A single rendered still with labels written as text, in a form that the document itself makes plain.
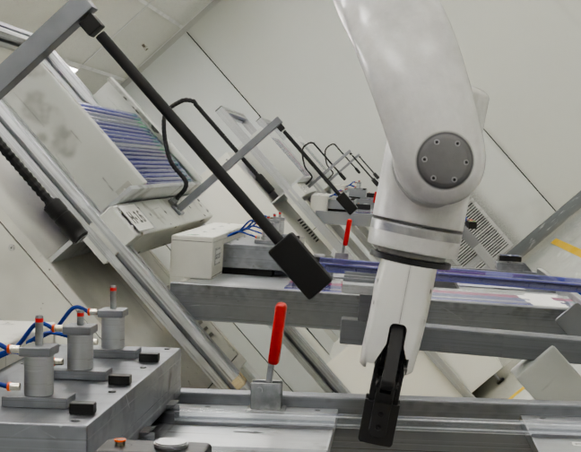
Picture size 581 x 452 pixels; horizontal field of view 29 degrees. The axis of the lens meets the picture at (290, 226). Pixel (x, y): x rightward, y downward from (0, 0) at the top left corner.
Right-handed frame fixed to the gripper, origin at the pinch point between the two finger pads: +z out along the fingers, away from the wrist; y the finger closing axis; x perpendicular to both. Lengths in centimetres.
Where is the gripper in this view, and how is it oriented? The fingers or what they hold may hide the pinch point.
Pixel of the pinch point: (378, 419)
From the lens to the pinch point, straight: 106.1
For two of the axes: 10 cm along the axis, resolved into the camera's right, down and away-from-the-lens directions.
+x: 9.8, 1.9, -0.8
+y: -1.0, 0.5, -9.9
